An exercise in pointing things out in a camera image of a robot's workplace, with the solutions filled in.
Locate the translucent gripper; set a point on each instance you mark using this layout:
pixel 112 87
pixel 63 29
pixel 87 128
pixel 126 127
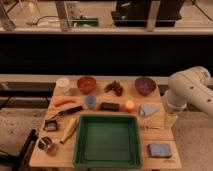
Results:
pixel 170 117

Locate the orange pepper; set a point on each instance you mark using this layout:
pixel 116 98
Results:
pixel 63 101

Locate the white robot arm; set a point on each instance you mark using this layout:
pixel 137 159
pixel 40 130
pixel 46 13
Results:
pixel 187 86

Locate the green plastic tray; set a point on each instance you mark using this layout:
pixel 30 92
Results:
pixel 107 141

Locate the light blue cloth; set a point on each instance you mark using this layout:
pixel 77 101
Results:
pixel 146 110

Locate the small silver utensil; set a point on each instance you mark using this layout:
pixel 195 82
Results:
pixel 144 128

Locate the blue sponge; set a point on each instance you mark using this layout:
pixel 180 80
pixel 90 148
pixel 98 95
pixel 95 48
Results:
pixel 160 150

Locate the purple bowl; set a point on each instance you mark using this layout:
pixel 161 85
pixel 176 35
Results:
pixel 145 85

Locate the orange round fruit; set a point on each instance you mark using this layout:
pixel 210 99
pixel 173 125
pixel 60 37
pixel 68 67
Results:
pixel 129 106

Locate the black rectangular block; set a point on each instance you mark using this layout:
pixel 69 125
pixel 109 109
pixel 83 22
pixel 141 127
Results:
pixel 110 106

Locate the blue cup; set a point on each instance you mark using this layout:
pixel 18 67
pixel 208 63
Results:
pixel 90 101

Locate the red bowl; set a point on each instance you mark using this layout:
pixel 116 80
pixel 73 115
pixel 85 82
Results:
pixel 86 84

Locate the yellow corn cob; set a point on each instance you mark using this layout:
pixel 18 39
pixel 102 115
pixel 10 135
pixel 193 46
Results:
pixel 69 129

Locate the wooden board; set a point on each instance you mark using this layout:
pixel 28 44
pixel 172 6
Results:
pixel 64 155

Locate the small black metal tin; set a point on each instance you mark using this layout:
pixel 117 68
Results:
pixel 50 125

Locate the small steel cup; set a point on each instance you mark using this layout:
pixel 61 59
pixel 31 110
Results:
pixel 46 144

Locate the black handled tool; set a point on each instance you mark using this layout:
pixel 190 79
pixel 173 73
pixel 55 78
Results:
pixel 66 112

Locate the black chair frame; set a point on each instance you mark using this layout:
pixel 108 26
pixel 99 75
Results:
pixel 15 161

